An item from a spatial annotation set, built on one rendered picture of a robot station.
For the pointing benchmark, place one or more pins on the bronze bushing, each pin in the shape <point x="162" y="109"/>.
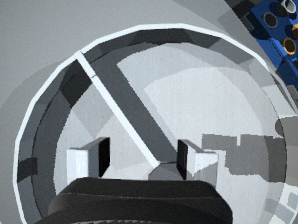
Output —
<point x="295" y="31"/>
<point x="290" y="44"/>

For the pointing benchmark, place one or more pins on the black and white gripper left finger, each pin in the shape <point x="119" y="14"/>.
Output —
<point x="91" y="160"/>

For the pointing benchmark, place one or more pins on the blue square crate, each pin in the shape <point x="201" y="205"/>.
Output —
<point x="254" y="24"/>

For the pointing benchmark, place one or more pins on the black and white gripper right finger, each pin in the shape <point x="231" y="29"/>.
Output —
<point x="193" y="163"/>

